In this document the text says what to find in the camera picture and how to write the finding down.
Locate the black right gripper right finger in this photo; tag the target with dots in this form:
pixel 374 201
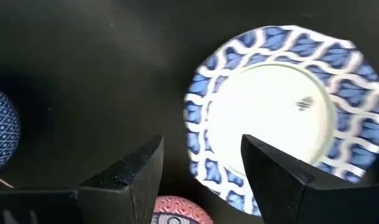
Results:
pixel 279 186

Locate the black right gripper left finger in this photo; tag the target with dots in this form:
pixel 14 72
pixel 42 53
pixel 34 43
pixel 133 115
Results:
pixel 130 186

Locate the blue white patterned plate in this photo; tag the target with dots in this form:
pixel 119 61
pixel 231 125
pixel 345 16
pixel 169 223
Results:
pixel 270 102

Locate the small red object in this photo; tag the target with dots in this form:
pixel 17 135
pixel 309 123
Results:
pixel 180 207

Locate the black table mat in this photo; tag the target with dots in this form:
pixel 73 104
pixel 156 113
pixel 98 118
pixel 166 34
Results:
pixel 83 77

